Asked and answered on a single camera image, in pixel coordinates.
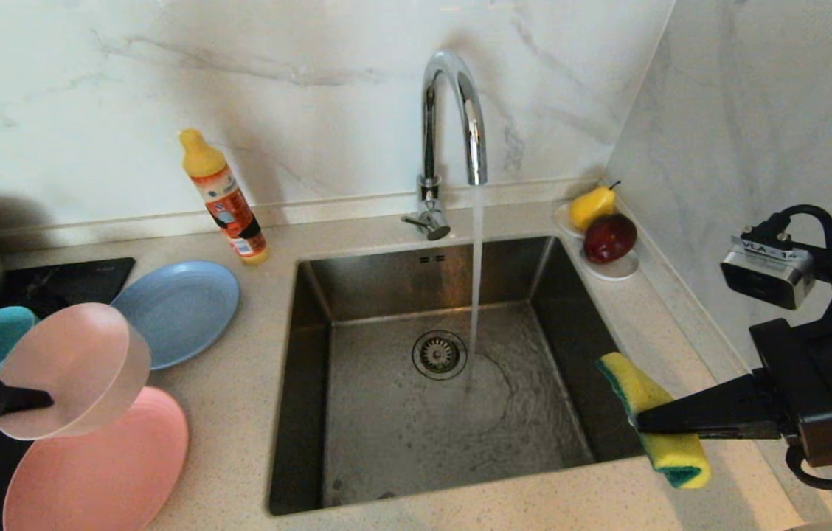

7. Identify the yellow fish-shaped sponge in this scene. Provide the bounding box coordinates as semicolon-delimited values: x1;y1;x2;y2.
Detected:
597;352;712;490

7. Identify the black induction cooktop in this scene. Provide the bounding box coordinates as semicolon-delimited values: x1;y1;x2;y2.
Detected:
0;257;136;531

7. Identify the small pale pink plate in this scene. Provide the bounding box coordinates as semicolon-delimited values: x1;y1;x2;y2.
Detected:
0;302;153;442

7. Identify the large salmon pink plate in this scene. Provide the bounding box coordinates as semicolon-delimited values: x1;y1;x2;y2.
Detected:
3;386;190;531

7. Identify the dark red apple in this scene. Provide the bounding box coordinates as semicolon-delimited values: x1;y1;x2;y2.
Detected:
583;214;639;265

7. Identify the orange yellow-capped detergent bottle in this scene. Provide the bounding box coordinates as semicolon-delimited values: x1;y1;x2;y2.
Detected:
179;129;271;266

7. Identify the small white fruit dish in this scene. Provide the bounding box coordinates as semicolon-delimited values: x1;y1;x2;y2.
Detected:
553;204;641;282

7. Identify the blue plate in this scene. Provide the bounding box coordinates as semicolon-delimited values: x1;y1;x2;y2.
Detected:
111;260;241;371

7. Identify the yellow pear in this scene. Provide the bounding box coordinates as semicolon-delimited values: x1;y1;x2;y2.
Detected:
569;181;622;232

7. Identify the black frying pan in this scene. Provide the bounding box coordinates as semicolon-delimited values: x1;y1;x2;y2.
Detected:
14;289;77;319

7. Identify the chrome gooseneck faucet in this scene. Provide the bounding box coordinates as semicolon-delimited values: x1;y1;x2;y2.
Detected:
401;49;489;242

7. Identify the stainless steel sink basin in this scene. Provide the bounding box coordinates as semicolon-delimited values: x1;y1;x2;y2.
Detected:
266;236;675;517

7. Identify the round metal drain strainer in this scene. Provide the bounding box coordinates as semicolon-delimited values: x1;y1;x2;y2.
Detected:
412;330;468;381

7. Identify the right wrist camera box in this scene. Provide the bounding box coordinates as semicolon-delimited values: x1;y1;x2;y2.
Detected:
720;230;817;310

